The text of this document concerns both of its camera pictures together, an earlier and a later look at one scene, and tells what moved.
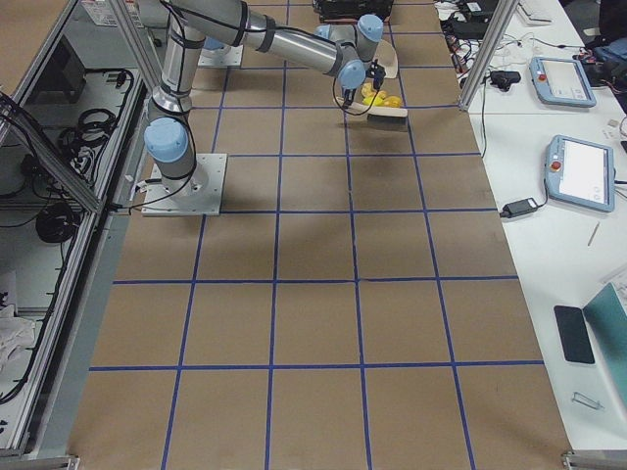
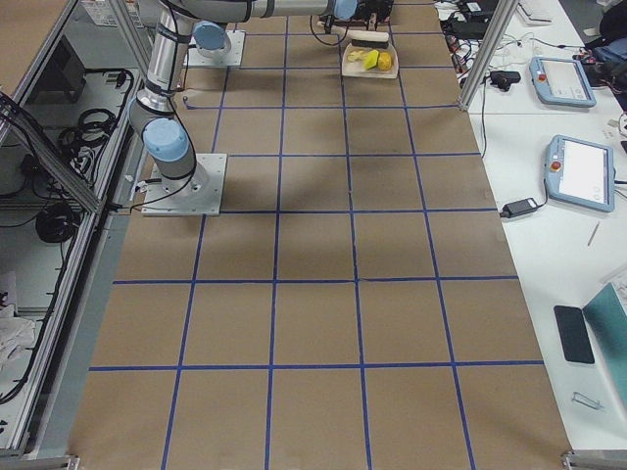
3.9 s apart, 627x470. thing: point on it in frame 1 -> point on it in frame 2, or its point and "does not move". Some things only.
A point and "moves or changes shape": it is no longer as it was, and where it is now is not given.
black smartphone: (573, 334) does not move
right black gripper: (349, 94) -> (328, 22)
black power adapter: (516, 208) does not move
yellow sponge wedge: (377, 101) moves or changes shape
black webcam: (505, 78) does not move
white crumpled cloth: (16, 335) does not move
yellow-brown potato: (393, 102) -> (384, 62)
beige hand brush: (376, 114) moves or changes shape
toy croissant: (368, 90) moves or changes shape
